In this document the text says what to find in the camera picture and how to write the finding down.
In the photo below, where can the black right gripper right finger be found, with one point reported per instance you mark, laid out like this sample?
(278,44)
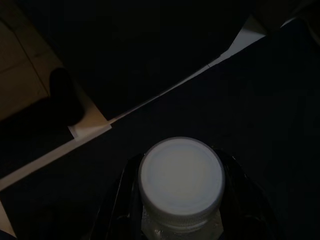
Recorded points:
(242,200)

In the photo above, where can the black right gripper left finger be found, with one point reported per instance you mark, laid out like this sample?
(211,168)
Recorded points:
(122,200)

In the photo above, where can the small clear plastic bottle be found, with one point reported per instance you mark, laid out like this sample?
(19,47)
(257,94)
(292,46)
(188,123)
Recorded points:
(181,172)

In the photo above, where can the black floor mat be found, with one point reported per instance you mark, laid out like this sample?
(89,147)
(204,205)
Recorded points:
(237,105)

